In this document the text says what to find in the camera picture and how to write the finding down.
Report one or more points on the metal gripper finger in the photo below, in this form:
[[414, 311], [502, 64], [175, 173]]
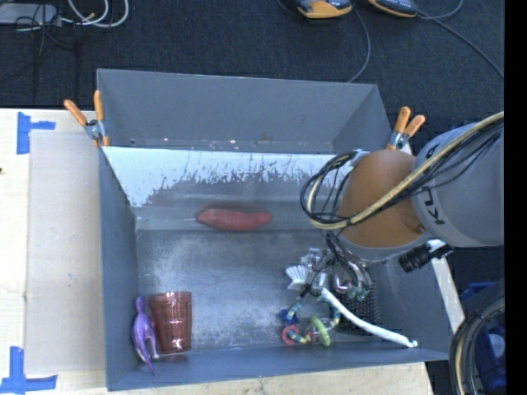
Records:
[[316, 258], [319, 281]]

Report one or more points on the white pleated paper cup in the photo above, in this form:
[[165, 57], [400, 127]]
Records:
[[295, 276]]

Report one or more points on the black mesh cup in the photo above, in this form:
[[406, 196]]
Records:
[[366, 307]]

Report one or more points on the grey metal bin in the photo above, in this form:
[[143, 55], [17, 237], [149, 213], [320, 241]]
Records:
[[230, 286]]

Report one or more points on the red-brown toy sweet potato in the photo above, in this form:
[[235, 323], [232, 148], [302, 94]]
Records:
[[234, 219]]

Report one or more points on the red translucent plastic cup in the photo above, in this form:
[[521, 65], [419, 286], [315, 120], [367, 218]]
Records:
[[171, 321]]

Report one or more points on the purple toy dinosaur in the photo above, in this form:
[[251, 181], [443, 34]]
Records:
[[142, 331]]

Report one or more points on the pale wood board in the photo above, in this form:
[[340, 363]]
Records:
[[62, 253]]

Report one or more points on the black cylinder on white bracket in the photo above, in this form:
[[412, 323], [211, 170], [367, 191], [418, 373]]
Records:
[[418, 256]]

